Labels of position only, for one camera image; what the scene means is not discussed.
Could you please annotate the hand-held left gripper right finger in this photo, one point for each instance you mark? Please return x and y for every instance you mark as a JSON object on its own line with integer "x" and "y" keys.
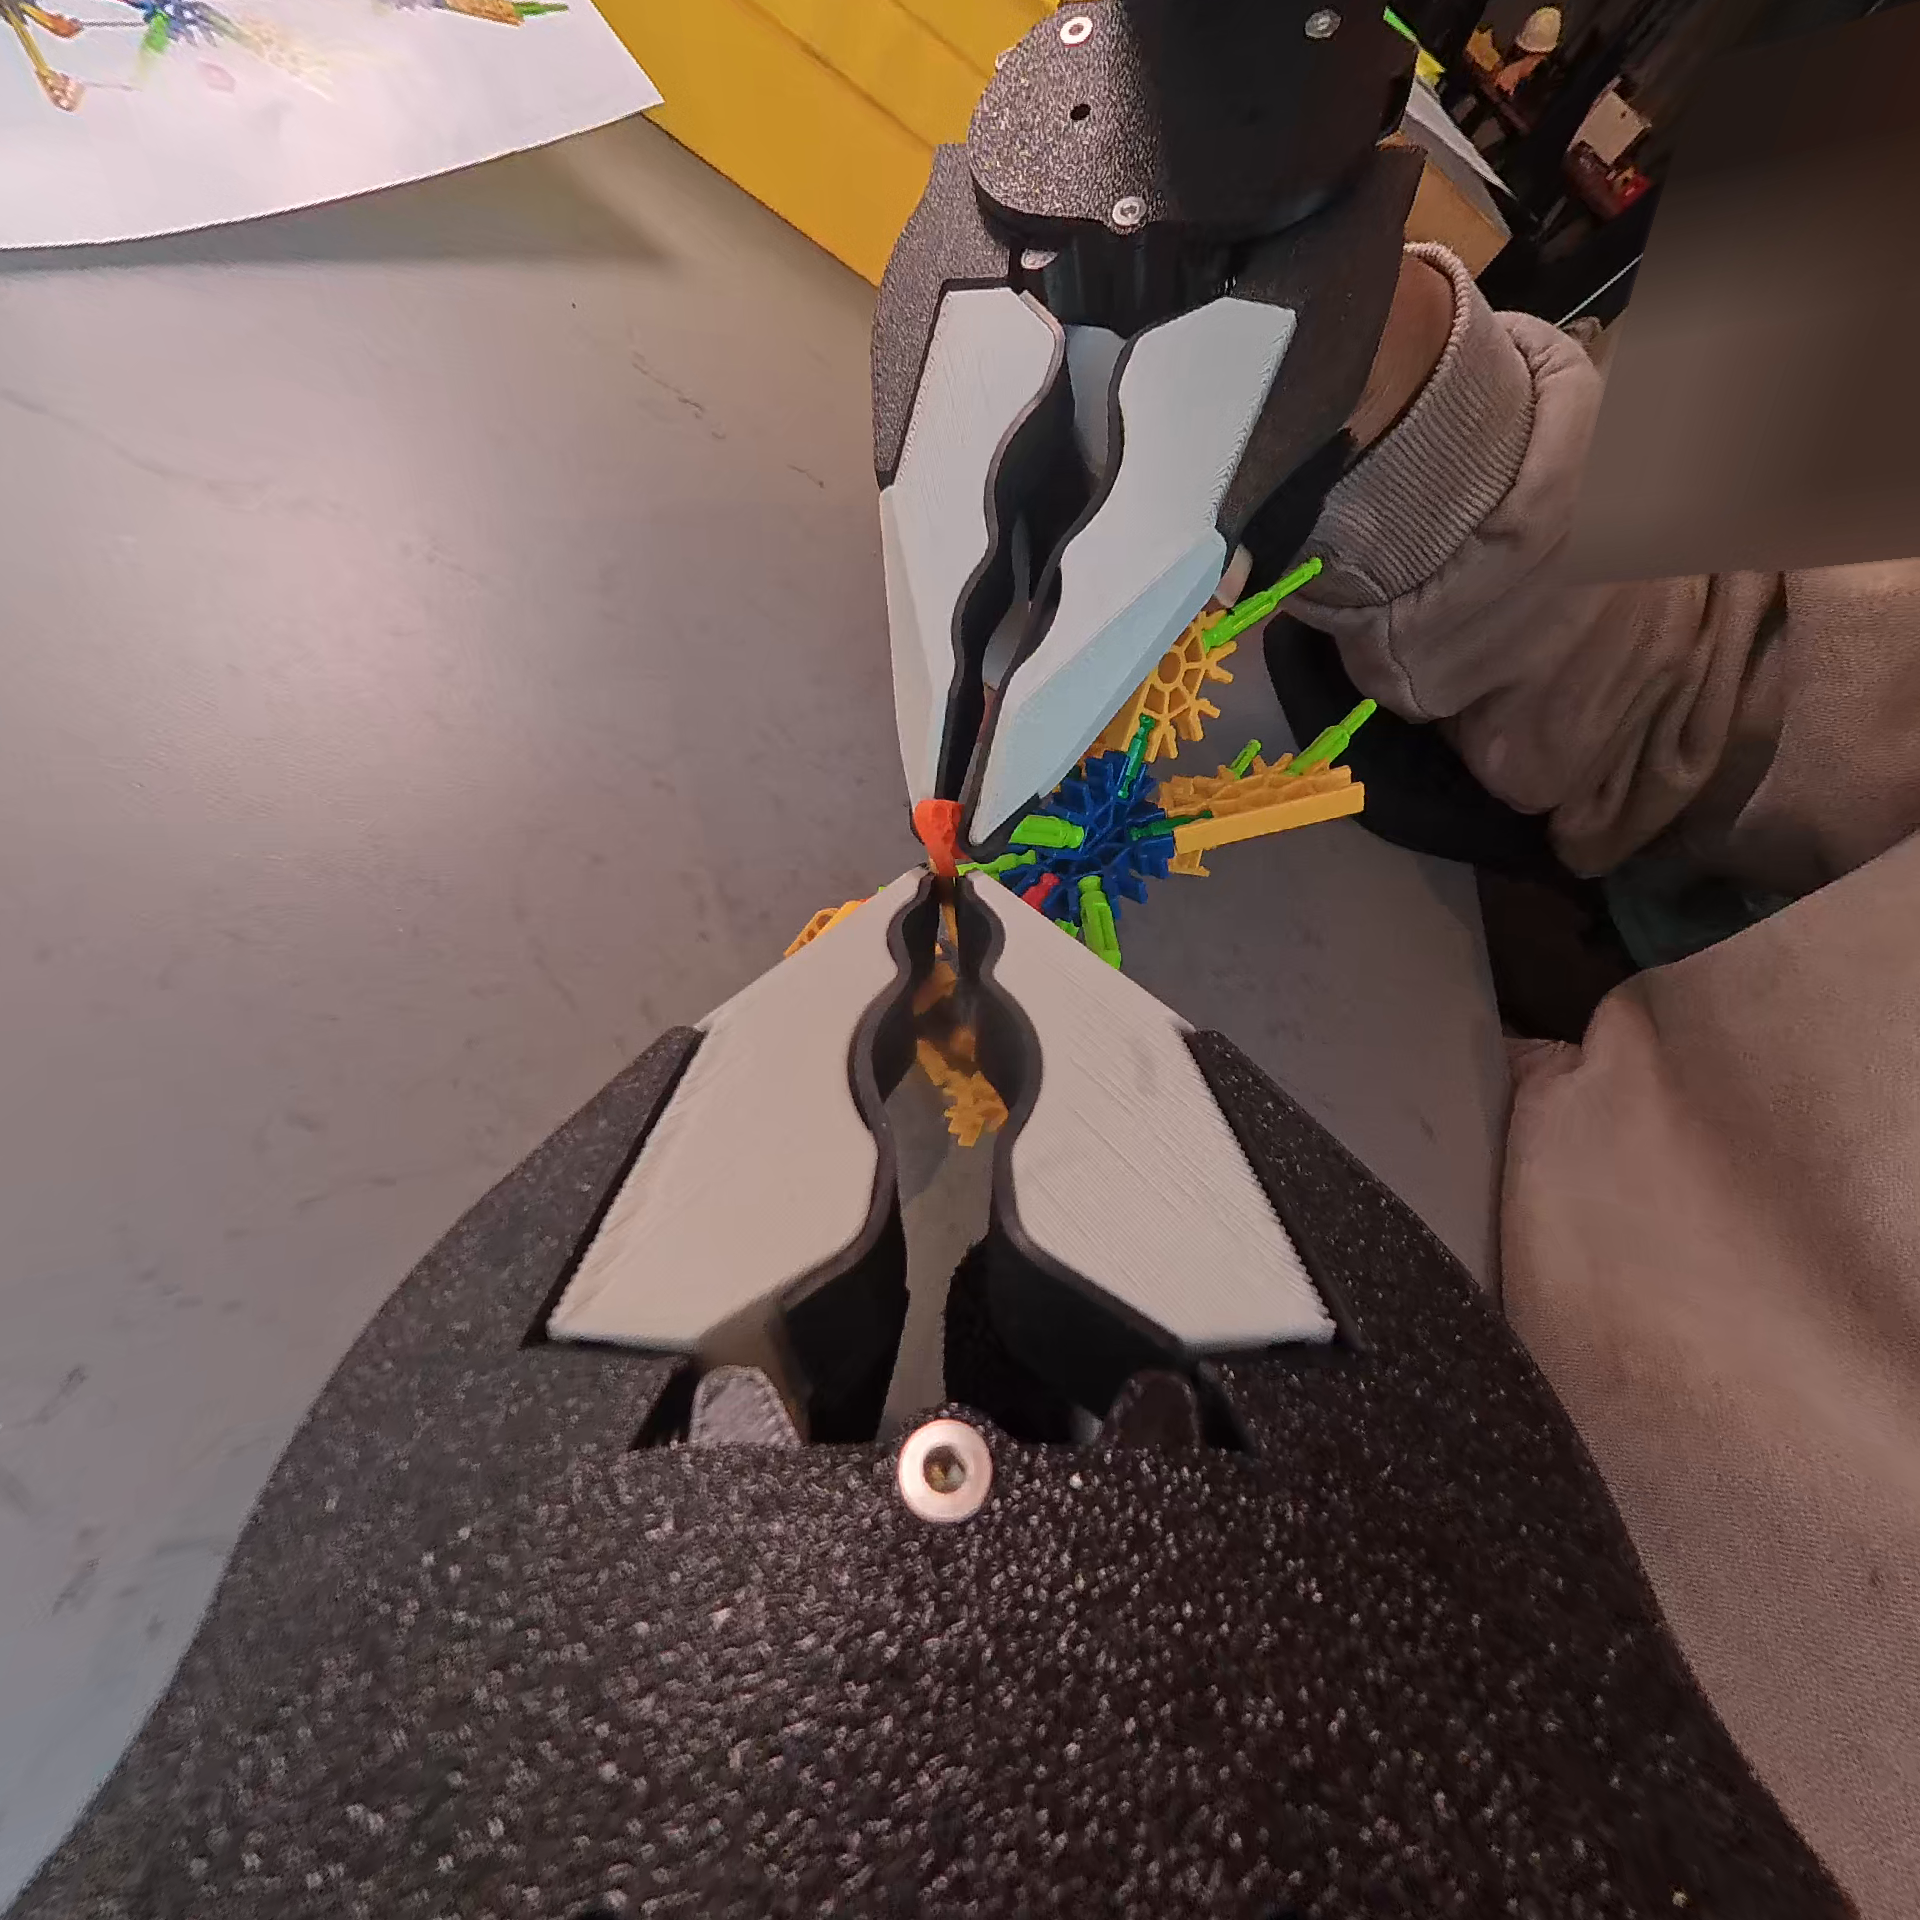
{"x": 1170, "y": 1199}

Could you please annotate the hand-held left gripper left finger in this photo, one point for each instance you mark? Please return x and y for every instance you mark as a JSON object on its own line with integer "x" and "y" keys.
{"x": 720, "y": 1199}

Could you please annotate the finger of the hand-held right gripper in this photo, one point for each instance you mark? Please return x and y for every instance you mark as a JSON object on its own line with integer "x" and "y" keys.
{"x": 960, "y": 435}
{"x": 1170, "y": 495}

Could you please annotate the colourful toy construction model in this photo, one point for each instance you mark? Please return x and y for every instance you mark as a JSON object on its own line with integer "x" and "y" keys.
{"x": 1104, "y": 817}

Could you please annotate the person's right forearm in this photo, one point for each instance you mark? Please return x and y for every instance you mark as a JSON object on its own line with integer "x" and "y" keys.
{"x": 1500, "y": 600}

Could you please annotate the grey desk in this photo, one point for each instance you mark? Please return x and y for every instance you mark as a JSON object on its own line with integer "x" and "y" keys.
{"x": 375, "y": 674}

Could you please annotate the person's right hand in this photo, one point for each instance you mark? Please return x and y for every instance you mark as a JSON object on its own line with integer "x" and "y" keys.
{"x": 1410, "y": 337}

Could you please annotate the yellow storage bin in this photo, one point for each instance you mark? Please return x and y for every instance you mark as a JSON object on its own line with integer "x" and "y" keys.
{"x": 810, "y": 105}

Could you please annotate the black chair armrest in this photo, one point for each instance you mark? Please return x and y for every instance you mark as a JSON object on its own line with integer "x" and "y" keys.
{"x": 1441, "y": 869}

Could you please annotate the person's brown hoodie torso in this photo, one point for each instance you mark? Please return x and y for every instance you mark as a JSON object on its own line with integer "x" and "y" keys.
{"x": 1726, "y": 1349}

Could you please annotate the printed instruction sheet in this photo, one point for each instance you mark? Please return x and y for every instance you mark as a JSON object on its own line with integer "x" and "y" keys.
{"x": 301, "y": 119}

